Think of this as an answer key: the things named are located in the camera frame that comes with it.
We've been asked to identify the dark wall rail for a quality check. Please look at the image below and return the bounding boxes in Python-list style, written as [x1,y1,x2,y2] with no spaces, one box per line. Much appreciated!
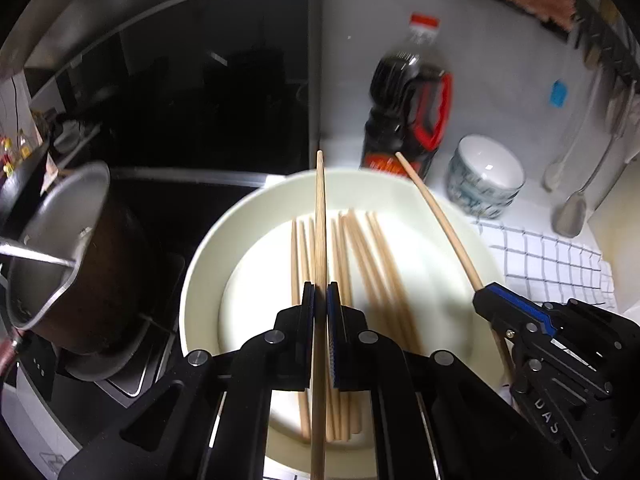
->
[430,0,640,91]

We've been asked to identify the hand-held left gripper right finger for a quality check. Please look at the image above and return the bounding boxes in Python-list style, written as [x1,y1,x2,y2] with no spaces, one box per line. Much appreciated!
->
[326,282,571,480]

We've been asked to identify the bundle of wooden chopsticks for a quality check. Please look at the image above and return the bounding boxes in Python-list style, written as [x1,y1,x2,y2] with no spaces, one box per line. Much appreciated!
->
[291,210,423,443]

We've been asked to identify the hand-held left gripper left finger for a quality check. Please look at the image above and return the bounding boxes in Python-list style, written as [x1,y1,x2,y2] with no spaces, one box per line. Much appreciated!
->
[57,282,317,480]

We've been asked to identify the gas stove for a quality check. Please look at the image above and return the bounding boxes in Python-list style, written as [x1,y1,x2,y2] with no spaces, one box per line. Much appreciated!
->
[0,310,186,456]

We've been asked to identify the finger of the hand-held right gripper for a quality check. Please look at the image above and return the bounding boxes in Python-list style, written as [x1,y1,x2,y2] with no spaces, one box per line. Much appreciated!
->
[482,282,557,333]
[474,289,546,346]

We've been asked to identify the metal ladle handle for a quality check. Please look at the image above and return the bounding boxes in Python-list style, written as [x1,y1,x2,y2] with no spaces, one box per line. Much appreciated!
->
[0,242,81,268]

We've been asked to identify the single wooden chopstick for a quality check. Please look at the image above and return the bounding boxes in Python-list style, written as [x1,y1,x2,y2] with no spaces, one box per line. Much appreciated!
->
[310,150,328,480]
[395,151,515,392]

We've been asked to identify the steel range hood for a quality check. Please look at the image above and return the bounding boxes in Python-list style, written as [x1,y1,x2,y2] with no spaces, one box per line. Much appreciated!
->
[0,0,321,111]

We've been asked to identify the brown pot with steel inside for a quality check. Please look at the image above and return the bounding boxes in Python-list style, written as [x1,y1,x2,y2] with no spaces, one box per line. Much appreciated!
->
[0,160,151,386]

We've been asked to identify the metal spatula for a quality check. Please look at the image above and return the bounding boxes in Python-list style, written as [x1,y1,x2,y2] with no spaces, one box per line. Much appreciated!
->
[551,80,636,237]

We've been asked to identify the white cutting board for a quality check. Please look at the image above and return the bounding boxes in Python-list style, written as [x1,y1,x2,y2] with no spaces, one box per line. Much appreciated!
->
[595,195,640,321]

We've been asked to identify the small white dish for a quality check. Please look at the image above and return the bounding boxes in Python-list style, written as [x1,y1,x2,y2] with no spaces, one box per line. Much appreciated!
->
[52,120,83,153]

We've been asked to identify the dark soy sauce bottle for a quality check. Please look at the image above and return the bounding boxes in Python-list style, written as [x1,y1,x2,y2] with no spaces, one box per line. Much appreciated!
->
[359,12,455,181]

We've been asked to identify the small colourful condiment jars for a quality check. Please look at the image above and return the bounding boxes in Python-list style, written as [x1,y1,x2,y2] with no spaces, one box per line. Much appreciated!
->
[0,132,31,176]

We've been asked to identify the white round basin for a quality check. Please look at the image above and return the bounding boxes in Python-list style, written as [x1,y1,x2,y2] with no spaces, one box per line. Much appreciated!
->
[178,167,503,476]

